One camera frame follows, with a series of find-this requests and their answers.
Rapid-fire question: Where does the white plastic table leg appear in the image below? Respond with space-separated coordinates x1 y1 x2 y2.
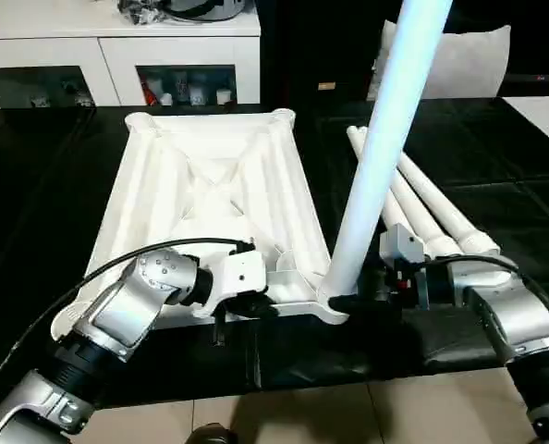
396 150 501 259
318 0 456 300
360 125 460 256
347 127 426 253

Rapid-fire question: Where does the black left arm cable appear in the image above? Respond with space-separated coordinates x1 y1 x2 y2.
0 237 257 403

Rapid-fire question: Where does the grey bag with black strap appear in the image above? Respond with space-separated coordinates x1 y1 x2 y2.
165 0 248 22

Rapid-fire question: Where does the white cabinet with glass doors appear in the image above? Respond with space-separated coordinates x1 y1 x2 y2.
0 0 262 110

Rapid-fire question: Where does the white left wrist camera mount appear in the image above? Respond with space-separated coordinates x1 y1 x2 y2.
193 252 270 321

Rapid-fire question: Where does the black work mat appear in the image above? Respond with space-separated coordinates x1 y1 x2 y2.
0 96 549 411

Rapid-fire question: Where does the grey printed pillow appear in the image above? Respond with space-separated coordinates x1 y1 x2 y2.
373 18 511 100

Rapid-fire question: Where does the black sofa with gold label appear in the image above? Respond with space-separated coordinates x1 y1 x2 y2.
260 0 549 101

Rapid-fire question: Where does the white plastic table top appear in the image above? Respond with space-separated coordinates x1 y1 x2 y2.
50 108 352 332

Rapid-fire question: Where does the black robot body part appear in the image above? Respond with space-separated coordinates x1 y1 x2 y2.
189 421 239 444

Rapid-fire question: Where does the black plastic packet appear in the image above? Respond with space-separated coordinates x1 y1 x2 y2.
116 0 169 27

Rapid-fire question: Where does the white side board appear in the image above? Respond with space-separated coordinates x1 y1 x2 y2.
500 95 549 156

